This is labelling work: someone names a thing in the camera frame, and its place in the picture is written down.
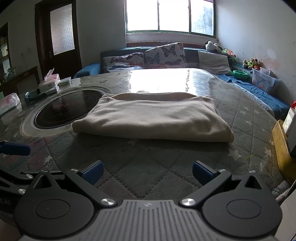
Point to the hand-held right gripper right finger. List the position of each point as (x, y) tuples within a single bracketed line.
[(203, 172)]

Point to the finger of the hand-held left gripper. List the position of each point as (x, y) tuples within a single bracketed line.
[(16, 148), (20, 178)]

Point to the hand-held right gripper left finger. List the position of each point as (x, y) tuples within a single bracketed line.
[(93, 172)]

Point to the cream long-sleeve shirt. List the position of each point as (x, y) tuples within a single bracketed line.
[(150, 115)]

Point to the soft white tissue pack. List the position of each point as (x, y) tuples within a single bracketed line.
[(9, 103)]

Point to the blue smartwatch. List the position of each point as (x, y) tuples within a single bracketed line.
[(34, 96)]

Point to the round black inset cooktop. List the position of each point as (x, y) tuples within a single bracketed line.
[(64, 109)]

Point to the white and pink tissue box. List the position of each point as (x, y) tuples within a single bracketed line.
[(49, 83)]

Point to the dark wooden sideboard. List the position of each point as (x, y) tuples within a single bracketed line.
[(27, 74)]

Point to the yellow wooden chair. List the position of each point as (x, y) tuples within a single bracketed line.
[(281, 150)]

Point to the clear plastic container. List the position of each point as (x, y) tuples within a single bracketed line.
[(64, 82)]

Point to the blue quilted sofa cover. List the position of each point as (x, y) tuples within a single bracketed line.
[(259, 97)]

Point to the white and grey carton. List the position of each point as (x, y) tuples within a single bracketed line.
[(290, 129)]

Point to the dark wooden display cabinet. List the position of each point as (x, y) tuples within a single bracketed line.
[(4, 51)]

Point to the dark wooden door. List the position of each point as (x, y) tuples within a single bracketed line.
[(67, 63)]

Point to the green plastic basin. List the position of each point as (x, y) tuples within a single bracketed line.
[(240, 75)]

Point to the clear plastic storage box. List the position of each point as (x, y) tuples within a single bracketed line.
[(263, 81)]

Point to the grey pillow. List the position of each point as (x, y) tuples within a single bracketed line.
[(212, 61)]

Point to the small red item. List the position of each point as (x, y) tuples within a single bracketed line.
[(293, 104)]

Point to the flat butterfly print pillow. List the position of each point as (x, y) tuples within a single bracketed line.
[(122, 61)]

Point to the blue sofa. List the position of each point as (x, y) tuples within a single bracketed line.
[(192, 56)]

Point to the brown and green plush toys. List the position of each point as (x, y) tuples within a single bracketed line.
[(252, 63)]

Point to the colourful plush toy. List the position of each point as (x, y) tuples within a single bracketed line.
[(229, 53)]

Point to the square butterfly print pillow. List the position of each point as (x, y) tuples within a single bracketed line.
[(166, 55)]

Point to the panda plush toy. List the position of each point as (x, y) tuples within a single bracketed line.
[(212, 45)]

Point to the green-framed window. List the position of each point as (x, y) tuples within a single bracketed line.
[(171, 16)]

